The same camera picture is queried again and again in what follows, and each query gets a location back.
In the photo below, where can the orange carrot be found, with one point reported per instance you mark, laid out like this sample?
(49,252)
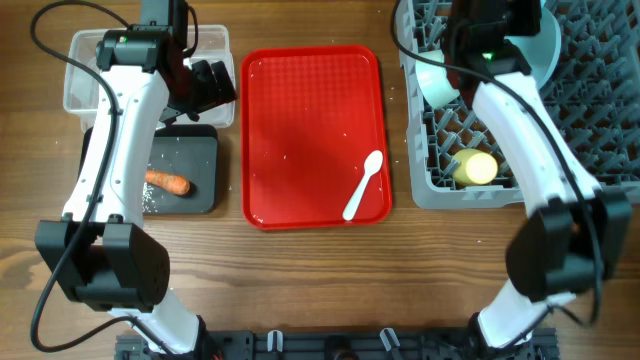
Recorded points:
(174,184)

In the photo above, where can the grey dishwasher rack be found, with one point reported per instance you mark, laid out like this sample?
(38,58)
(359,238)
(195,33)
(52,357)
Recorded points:
(592,95)

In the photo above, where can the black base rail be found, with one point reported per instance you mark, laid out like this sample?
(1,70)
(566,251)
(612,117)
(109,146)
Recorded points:
(438,343)

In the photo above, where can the white plastic spoon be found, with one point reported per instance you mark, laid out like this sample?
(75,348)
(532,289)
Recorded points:
(372,166)

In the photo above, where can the clear plastic bin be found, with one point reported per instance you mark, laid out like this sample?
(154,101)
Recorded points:
(81,91)

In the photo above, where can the yellow plastic cup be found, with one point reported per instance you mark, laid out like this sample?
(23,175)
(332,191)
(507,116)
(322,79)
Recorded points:
(474,167)

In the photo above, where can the black waste tray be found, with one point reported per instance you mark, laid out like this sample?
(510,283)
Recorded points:
(186,150)

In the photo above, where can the white rice pile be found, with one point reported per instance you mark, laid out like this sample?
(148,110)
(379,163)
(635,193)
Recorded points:
(148,203)

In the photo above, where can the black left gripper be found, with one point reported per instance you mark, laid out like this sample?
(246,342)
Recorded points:
(212,94)

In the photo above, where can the mint green bowl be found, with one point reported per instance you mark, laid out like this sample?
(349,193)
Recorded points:
(434,85)

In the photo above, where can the red serving tray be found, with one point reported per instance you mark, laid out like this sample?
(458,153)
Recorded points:
(310,116)

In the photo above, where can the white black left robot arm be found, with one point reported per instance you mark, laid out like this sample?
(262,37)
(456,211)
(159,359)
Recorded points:
(98,252)

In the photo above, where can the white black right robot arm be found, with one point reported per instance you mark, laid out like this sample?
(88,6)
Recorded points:
(574,235)

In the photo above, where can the light blue plate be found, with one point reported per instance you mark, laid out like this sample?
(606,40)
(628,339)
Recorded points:
(541,51)

